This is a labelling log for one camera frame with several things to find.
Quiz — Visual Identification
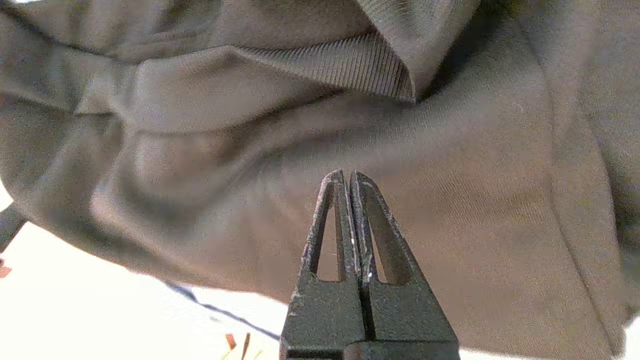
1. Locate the thin black floor cable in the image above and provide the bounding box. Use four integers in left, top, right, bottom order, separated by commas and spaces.
167, 282, 281, 342

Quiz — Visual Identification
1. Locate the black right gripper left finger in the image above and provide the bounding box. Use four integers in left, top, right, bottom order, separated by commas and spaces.
280, 169, 368, 360

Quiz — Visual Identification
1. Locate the black garment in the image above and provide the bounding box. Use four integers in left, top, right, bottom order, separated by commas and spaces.
0, 0, 640, 360

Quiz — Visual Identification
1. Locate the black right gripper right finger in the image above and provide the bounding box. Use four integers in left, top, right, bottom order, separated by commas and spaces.
350, 170, 459, 346

